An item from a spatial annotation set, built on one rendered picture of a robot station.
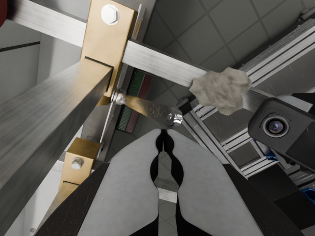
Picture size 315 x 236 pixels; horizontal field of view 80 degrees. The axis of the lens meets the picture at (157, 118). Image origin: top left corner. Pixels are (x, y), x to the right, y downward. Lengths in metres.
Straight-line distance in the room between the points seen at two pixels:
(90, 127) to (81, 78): 0.33
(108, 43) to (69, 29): 0.05
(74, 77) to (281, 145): 0.21
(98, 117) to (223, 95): 0.32
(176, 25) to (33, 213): 1.09
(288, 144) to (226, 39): 1.00
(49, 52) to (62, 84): 0.40
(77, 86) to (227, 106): 0.20
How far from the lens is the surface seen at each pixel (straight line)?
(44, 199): 0.90
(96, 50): 0.26
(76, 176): 0.41
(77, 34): 0.28
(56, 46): 0.56
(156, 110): 0.15
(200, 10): 1.14
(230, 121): 1.11
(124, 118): 0.48
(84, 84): 0.19
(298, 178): 0.69
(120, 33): 0.25
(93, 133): 0.52
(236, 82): 0.28
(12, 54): 0.50
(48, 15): 0.29
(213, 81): 0.27
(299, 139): 0.23
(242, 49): 1.23
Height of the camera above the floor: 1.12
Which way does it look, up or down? 62 degrees down
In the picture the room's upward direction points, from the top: 180 degrees clockwise
